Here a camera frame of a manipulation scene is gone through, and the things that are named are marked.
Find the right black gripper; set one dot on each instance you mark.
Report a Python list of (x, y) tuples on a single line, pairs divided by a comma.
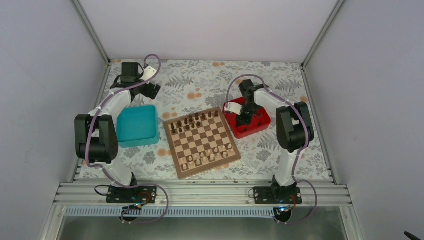
[(241, 121)]

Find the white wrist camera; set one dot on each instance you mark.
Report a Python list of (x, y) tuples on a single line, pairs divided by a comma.
[(233, 108), (148, 73)]

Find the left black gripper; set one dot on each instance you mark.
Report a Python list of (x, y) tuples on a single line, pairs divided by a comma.
[(148, 93)]

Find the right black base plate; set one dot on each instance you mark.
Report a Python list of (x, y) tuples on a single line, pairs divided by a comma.
[(266, 195)]

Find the wooden chessboard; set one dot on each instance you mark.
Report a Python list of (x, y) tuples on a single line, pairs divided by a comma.
[(199, 143)]

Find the aluminium front rail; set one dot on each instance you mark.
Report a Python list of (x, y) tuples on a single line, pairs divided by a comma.
[(204, 193)]

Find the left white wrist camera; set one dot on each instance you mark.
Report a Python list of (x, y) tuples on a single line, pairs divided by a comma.
[(148, 73)]

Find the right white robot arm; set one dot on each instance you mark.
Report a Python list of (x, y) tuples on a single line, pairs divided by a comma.
[(294, 132)]

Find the blue plastic tray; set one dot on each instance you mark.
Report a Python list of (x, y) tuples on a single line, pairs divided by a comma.
[(138, 126)]

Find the red plastic tray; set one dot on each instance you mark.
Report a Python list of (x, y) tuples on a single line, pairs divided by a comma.
[(257, 125)]

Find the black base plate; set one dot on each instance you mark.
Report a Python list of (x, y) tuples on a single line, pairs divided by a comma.
[(266, 195), (138, 195)]

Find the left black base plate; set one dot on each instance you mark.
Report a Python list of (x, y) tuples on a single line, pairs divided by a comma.
[(138, 195)]

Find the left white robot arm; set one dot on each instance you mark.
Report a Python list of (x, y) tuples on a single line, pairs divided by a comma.
[(96, 140)]

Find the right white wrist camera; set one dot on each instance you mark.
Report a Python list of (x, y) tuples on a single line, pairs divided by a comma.
[(233, 108)]

